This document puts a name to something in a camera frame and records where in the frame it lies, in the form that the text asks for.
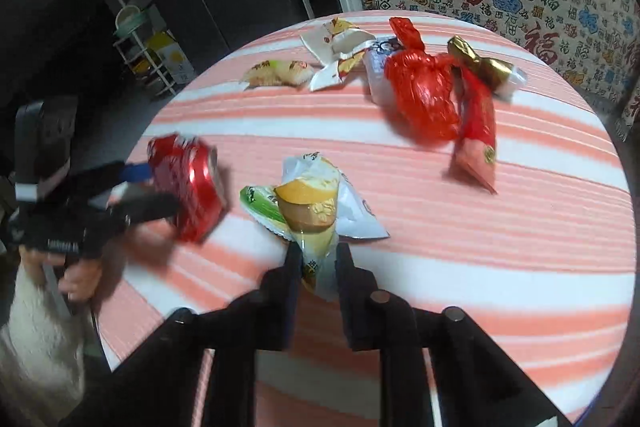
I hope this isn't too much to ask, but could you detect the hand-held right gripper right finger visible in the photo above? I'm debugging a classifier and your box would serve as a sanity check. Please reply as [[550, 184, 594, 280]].
[[335, 242, 558, 427]]

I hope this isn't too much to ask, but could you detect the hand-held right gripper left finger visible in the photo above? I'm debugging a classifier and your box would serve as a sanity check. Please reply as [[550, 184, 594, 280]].
[[60, 241, 306, 427]]

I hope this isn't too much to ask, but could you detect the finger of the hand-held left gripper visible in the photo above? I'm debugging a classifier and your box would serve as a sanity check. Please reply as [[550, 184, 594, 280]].
[[75, 161, 154, 190], [107, 192, 181, 226]]

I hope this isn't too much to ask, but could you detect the crushed red can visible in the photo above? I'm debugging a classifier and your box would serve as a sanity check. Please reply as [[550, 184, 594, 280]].
[[147, 134, 227, 244]]

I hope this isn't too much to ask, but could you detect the yellow green snack wrapper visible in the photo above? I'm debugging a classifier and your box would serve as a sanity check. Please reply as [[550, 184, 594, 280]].
[[240, 152, 391, 304]]

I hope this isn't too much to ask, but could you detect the pale yellow snack wrapper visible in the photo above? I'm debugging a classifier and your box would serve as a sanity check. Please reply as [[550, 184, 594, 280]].
[[240, 59, 321, 91]]

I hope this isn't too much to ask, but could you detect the red plastic bag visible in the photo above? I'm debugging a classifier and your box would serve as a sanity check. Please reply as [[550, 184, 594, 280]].
[[384, 17, 464, 148]]

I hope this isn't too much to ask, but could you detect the long red pink packet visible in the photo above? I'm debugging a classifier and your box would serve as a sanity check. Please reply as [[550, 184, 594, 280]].
[[451, 67, 499, 196]]

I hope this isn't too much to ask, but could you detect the white blue packet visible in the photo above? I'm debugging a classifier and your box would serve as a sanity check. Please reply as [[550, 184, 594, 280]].
[[362, 36, 402, 108]]

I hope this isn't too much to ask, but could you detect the torn white wrapper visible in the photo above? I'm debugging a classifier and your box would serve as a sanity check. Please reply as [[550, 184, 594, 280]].
[[300, 18, 377, 92]]

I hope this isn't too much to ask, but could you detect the gold candy wrapper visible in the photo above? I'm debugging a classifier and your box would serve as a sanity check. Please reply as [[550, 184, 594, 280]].
[[446, 35, 529, 98]]

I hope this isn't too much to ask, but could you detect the person's left forearm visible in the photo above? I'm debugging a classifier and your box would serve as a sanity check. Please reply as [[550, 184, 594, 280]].
[[0, 267, 103, 424]]

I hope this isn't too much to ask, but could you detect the person's left hand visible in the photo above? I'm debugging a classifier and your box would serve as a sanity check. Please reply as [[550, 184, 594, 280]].
[[20, 247, 107, 304]]

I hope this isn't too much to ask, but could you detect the white tiered rack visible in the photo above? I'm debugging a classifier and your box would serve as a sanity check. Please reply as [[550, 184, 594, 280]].
[[112, 4, 182, 98]]

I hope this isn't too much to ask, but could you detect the yellow cardboard box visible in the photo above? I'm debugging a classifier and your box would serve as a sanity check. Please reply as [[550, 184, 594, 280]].
[[132, 32, 196, 86]]

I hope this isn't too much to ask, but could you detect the pale green bowl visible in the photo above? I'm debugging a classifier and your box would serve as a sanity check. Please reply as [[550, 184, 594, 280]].
[[114, 5, 144, 32]]

